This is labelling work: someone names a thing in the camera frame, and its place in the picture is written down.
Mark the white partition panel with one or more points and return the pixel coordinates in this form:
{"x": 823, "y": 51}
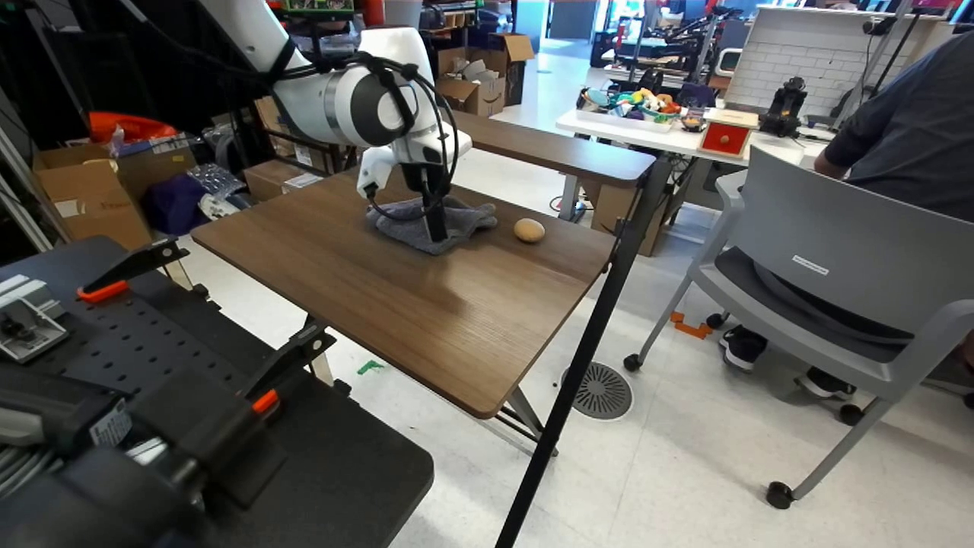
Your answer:
{"x": 833, "y": 63}

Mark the seated person in grey shirt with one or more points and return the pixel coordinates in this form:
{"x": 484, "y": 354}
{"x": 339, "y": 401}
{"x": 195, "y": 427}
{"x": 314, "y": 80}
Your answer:
{"x": 914, "y": 131}

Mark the white desk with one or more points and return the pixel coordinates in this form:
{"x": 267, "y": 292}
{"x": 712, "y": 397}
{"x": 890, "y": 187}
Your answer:
{"x": 657, "y": 139}

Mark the cardboard box under desk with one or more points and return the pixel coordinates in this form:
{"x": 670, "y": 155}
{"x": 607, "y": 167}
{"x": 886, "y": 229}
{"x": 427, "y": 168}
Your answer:
{"x": 617, "y": 214}

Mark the round floor drain cover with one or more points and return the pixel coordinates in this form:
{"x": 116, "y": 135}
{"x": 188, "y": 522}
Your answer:
{"x": 610, "y": 394}

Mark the grey plastic chair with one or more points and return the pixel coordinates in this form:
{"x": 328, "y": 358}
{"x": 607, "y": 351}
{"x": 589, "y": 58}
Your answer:
{"x": 841, "y": 255}

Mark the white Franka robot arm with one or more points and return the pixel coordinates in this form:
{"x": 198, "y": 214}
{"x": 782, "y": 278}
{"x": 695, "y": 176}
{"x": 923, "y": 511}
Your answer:
{"x": 337, "y": 107}

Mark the beige egg-shaped plush toy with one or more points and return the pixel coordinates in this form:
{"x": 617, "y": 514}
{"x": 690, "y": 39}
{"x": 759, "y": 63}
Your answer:
{"x": 527, "y": 229}

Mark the orange plastic object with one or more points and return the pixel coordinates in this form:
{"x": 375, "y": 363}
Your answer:
{"x": 132, "y": 125}

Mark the cardboard box with white label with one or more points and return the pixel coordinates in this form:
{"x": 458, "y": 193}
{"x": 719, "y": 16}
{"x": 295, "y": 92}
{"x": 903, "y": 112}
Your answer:
{"x": 278, "y": 180}

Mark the black slanted metal pole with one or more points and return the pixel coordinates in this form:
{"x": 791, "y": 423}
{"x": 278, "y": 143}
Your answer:
{"x": 596, "y": 335}

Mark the small black printed card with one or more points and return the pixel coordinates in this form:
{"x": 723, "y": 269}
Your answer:
{"x": 30, "y": 329}

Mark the orange floor marker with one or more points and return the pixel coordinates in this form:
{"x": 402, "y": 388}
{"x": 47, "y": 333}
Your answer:
{"x": 690, "y": 326}

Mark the metal table leg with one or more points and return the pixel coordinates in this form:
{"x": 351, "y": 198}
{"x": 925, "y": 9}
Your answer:
{"x": 519, "y": 412}

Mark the long wooden side table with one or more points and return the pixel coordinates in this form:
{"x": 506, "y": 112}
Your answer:
{"x": 550, "y": 146}

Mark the large brown cardboard box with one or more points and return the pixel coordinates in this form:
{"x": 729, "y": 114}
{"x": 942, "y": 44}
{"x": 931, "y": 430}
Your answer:
{"x": 92, "y": 198}

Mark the grey cloth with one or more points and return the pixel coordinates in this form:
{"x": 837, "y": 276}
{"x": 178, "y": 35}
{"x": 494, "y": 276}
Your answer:
{"x": 474, "y": 218}

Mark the black desktop device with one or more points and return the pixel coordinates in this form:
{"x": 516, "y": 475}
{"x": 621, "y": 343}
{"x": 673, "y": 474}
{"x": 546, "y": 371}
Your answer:
{"x": 782, "y": 107}

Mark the small red box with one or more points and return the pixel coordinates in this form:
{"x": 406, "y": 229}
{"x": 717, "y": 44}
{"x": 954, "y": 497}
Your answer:
{"x": 729, "y": 139}

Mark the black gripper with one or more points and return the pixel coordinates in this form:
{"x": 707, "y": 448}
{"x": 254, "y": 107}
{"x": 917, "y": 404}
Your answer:
{"x": 427, "y": 177}

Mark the black perforated robot cart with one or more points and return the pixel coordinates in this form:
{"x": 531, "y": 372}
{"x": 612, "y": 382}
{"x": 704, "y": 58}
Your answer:
{"x": 305, "y": 487}

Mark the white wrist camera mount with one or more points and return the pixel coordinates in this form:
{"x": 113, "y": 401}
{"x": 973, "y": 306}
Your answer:
{"x": 372, "y": 173}

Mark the colourful toy pile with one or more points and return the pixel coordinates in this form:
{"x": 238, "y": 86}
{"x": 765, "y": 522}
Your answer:
{"x": 639, "y": 101}

